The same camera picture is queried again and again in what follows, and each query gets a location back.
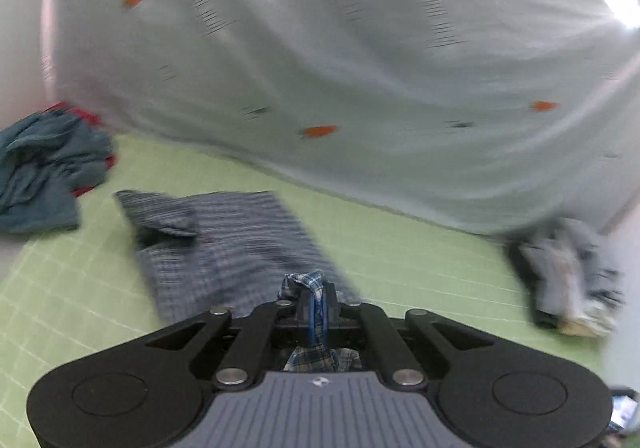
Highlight blue plaid shirt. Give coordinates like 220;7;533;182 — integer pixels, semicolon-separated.
114;189;364;374

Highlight folded grey and cream clothes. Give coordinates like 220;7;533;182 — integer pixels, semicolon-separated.
506;217;624;338

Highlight green grid mat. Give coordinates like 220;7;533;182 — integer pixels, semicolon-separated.
1;135;603;447

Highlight white printed carrot sheet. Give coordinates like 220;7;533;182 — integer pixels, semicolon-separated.
42;0;639;234

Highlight red garment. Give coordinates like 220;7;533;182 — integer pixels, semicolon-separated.
44;102;117;197

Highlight blue denim garment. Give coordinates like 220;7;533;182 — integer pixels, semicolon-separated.
1;108;114;235

